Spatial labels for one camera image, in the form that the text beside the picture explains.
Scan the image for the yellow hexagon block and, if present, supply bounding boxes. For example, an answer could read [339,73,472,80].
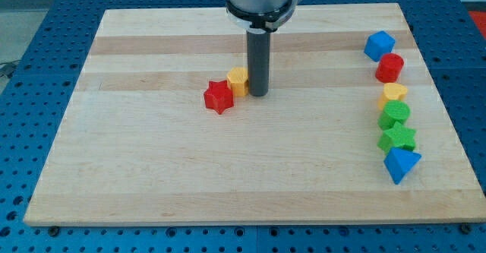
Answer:
[226,67,248,97]

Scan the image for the green star block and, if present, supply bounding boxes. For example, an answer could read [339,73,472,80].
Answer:
[377,122,416,154]

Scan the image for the red cylinder block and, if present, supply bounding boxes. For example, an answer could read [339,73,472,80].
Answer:
[375,53,405,83]

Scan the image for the wooden board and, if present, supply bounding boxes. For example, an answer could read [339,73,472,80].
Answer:
[24,3,485,226]

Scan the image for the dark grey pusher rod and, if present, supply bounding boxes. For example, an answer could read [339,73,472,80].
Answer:
[246,32,270,96]

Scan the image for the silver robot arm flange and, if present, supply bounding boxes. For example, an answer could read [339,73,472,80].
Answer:
[226,0,302,34]

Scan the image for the yellow heart block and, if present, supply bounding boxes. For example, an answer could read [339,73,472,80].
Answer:
[377,83,409,110]

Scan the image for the red star block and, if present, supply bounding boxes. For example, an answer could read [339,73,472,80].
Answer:
[204,81,234,115]

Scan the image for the blue cube block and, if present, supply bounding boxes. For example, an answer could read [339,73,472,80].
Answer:
[364,31,396,62]

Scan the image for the green cylinder block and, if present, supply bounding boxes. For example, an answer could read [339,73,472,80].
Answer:
[377,100,411,130]

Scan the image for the blue triangle block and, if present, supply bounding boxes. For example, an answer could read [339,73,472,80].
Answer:
[383,147,421,185]

